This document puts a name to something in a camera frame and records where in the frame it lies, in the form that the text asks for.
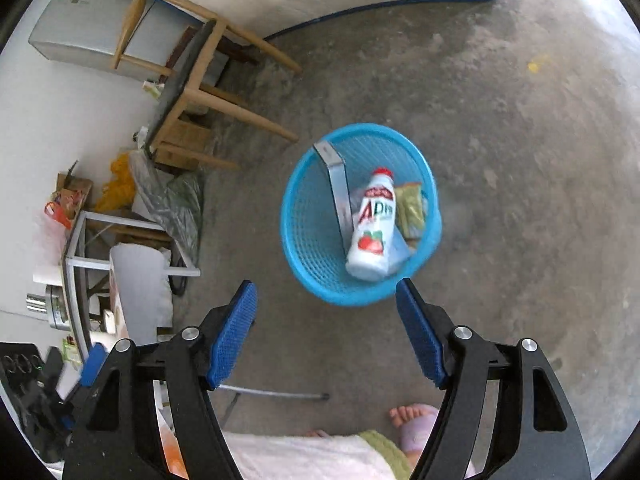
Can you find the small white green packet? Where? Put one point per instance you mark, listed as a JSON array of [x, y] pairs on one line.
[[152, 90]]

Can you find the red plastic bag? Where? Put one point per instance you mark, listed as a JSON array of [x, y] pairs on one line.
[[57, 215]]

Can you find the grey refrigerator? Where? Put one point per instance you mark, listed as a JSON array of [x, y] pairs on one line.
[[75, 25]]

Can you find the green trouser cuff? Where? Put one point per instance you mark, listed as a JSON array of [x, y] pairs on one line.
[[390, 455]]

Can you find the long grey box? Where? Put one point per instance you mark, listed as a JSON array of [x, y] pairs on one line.
[[337, 190]]

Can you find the silver metal pot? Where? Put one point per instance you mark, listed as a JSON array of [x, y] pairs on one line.
[[47, 307]]

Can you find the white strawberry milk bottle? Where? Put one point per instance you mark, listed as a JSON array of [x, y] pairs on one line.
[[372, 230]]

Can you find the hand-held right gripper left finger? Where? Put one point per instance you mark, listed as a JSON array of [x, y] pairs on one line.
[[232, 332]]

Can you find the small open cardboard box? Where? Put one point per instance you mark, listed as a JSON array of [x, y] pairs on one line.
[[75, 187]]

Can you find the white board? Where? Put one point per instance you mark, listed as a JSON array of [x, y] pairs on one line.
[[140, 290]]

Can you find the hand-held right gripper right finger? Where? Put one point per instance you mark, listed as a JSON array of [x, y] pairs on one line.
[[417, 335]]

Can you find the grey metal tube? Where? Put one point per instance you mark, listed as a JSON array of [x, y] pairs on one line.
[[275, 394]]

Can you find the green snack packet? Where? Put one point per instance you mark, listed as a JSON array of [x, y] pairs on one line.
[[411, 210]]

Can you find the purple slipper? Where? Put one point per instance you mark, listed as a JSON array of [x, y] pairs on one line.
[[420, 430]]

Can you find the wooden chair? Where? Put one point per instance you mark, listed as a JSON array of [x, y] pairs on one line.
[[190, 70]]

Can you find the yellow plastic bag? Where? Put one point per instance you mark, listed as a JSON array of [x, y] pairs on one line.
[[117, 185]]

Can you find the crumpled clear plastic sheet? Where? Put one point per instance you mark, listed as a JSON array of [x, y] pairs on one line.
[[175, 205]]

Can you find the blue plastic mesh basket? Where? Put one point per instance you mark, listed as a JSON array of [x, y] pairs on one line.
[[310, 240]]

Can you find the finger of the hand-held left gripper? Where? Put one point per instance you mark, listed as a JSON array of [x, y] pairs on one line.
[[92, 366]]

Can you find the white metal frame table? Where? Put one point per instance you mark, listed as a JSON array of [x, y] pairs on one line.
[[125, 263]]

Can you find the plain cardboard box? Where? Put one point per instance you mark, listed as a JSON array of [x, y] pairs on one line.
[[185, 140]]

